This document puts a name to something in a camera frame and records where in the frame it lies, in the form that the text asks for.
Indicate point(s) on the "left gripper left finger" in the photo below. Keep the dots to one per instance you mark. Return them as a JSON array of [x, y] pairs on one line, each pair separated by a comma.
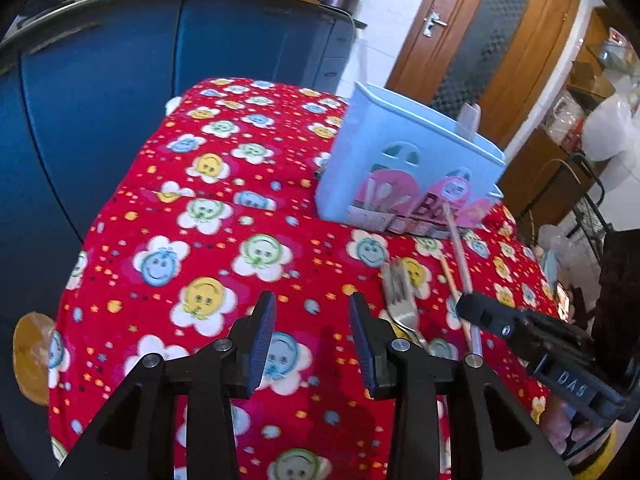
[[132, 435]]

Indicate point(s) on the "red smiley flower tablecloth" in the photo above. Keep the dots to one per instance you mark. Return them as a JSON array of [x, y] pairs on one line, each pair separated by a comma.
[[218, 207]]

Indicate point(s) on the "light blue utensil box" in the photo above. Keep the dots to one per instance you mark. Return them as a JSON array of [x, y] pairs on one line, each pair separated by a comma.
[[395, 162]]

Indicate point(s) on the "steel fork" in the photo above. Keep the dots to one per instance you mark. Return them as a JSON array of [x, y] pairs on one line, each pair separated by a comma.
[[400, 304]]

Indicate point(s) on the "blue kitchen base cabinets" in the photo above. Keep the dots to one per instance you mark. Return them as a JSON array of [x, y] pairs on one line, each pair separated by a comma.
[[83, 87]]

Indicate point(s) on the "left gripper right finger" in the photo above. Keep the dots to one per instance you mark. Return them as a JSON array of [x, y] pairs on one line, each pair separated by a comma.
[[445, 405]]

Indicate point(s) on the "person's right hand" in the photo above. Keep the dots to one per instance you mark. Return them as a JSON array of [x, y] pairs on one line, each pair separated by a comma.
[[557, 427]]

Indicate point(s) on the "black metal rack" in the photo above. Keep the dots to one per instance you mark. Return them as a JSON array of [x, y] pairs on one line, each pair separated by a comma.
[[580, 199]]

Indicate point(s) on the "wooden door with glass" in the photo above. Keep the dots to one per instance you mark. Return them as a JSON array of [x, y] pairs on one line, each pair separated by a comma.
[[498, 54]]

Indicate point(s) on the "wooden shelf unit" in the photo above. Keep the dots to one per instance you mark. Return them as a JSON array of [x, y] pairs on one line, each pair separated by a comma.
[[559, 131]]

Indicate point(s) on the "white plastic bag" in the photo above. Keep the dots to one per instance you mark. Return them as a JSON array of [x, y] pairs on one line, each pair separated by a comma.
[[611, 127]]

